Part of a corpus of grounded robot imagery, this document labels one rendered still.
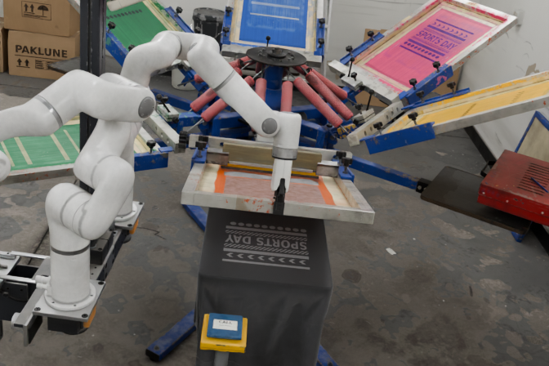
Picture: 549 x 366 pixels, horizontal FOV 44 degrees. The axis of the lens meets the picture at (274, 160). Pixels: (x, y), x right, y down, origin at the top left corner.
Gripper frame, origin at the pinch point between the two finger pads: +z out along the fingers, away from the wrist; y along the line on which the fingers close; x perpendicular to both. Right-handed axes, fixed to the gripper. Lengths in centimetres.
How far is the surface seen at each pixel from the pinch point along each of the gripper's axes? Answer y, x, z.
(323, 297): -13.4, 19.8, 32.6
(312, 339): -19, 19, 50
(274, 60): -125, -1, -40
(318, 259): -27.6, 18.2, 24.2
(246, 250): -28.6, -7.1, 23.9
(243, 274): -14.8, -7.5, 27.7
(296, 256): -28.3, 10.7, 24.0
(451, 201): -81, 80, 10
